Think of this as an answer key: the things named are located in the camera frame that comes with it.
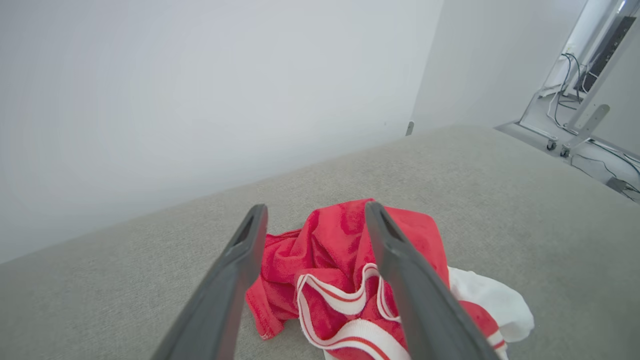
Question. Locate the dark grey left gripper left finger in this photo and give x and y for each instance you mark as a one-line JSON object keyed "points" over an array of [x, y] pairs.
{"points": [[220, 300]]}

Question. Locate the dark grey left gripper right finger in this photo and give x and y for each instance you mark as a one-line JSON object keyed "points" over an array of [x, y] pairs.
{"points": [[425, 305]]}

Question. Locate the red garment with white sleeves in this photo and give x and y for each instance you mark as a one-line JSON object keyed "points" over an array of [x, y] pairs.
{"points": [[330, 235]]}

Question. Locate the black power strip box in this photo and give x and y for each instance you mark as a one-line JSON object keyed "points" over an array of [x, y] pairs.
{"points": [[607, 50]]}

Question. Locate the small grey wall bracket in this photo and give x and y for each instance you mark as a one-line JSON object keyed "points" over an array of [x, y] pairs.
{"points": [[409, 128]]}

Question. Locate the grey metal stand frame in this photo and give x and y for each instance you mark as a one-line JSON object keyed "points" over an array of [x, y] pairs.
{"points": [[590, 117]]}

